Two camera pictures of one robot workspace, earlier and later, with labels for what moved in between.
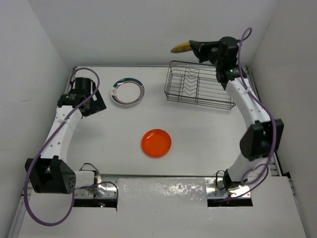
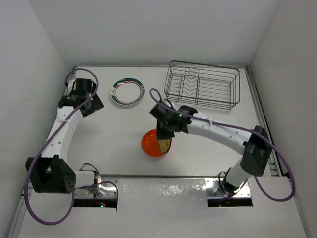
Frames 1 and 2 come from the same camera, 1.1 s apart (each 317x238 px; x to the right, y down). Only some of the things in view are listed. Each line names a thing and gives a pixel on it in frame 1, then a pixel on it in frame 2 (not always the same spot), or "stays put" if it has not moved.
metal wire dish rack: (197, 84) stays put
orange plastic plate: (156, 143) stays put
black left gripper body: (94, 106) stays put
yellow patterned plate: (184, 46) -> (165, 145)
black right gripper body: (208, 52) -> (163, 131)
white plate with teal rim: (128, 91) stays put
